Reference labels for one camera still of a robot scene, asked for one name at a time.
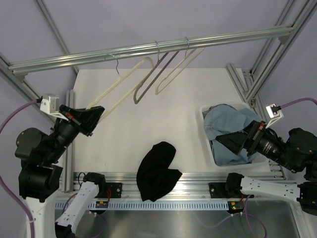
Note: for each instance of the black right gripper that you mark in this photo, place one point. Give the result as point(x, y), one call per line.
point(234, 142)

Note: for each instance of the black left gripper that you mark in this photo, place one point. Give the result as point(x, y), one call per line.
point(85, 120)

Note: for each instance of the light blue denim skirt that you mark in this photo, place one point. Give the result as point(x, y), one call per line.
point(224, 119)

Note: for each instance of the cream hanger of black garment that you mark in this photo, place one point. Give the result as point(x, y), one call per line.
point(121, 89)

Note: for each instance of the grey hanger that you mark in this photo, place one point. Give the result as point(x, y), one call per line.
point(137, 100)

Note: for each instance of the black garment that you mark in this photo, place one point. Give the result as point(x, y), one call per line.
point(154, 177)

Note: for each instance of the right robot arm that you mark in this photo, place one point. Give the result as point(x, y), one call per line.
point(297, 154)

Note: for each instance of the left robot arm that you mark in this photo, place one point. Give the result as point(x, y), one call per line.
point(39, 177)

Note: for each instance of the white plastic basket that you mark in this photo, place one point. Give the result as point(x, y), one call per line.
point(260, 160)

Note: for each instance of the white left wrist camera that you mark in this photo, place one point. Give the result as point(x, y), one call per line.
point(50, 104)

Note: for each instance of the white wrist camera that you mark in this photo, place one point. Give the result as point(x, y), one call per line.
point(50, 104)
point(274, 113)

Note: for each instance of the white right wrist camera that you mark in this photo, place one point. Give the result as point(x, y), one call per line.
point(274, 113)

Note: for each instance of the aluminium frame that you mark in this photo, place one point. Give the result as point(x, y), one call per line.
point(265, 48)

